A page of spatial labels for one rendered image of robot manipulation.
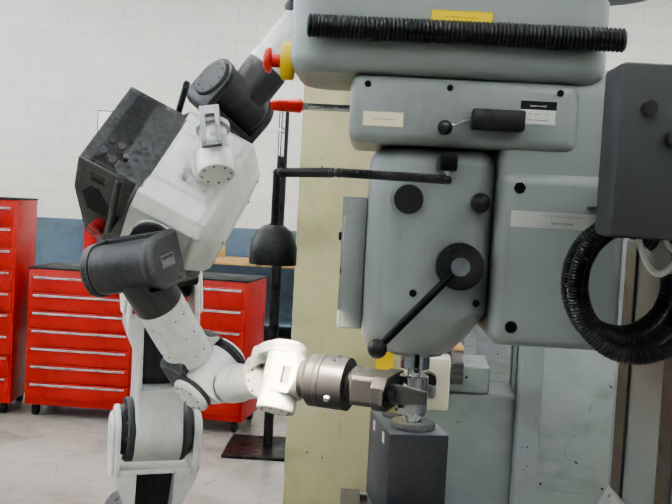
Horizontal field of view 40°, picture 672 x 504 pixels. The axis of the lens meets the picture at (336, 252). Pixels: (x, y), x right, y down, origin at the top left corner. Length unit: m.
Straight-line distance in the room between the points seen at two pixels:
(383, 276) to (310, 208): 1.83
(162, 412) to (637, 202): 1.24
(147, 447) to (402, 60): 1.09
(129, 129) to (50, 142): 9.33
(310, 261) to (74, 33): 8.20
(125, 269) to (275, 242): 0.35
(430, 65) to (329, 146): 1.86
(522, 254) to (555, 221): 0.07
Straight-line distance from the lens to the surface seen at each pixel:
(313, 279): 3.22
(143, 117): 1.81
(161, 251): 1.64
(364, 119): 1.37
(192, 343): 1.75
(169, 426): 2.08
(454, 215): 1.40
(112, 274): 1.66
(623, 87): 1.17
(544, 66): 1.40
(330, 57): 1.38
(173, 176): 1.74
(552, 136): 1.40
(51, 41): 11.23
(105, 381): 6.42
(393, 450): 1.87
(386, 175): 1.29
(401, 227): 1.39
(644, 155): 1.17
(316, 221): 3.21
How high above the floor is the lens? 1.54
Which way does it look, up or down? 3 degrees down
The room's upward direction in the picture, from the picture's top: 3 degrees clockwise
